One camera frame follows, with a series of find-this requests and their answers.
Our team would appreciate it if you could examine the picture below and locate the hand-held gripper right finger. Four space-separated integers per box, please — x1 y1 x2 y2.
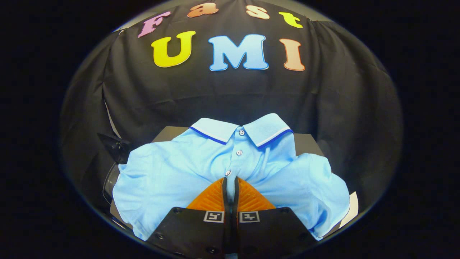
234 176 318 258

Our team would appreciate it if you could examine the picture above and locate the black backdrop cloth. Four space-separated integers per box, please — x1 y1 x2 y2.
59 0 403 216

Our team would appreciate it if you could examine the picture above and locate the dark washing machine lid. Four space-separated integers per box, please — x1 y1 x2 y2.
97 133 132 164

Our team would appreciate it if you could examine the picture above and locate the grey cabinet with dark top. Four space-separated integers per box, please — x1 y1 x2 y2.
110 126 346 238

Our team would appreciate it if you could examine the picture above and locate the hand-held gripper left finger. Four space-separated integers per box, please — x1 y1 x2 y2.
147 177 230 258

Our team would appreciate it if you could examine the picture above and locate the light blue polo shirt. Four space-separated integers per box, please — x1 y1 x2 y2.
112 113 351 241

